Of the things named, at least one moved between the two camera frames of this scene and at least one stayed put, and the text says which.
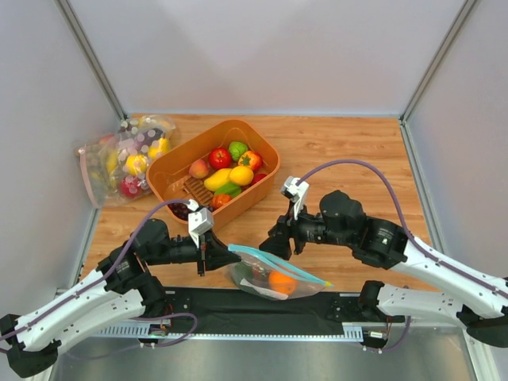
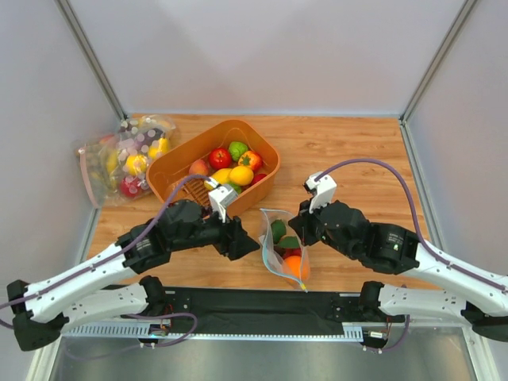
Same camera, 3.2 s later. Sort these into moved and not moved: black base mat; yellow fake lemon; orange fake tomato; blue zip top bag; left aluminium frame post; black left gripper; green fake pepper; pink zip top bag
Moved: blue zip top bag; black left gripper
Not moved: left aluminium frame post; black base mat; pink zip top bag; yellow fake lemon; orange fake tomato; green fake pepper
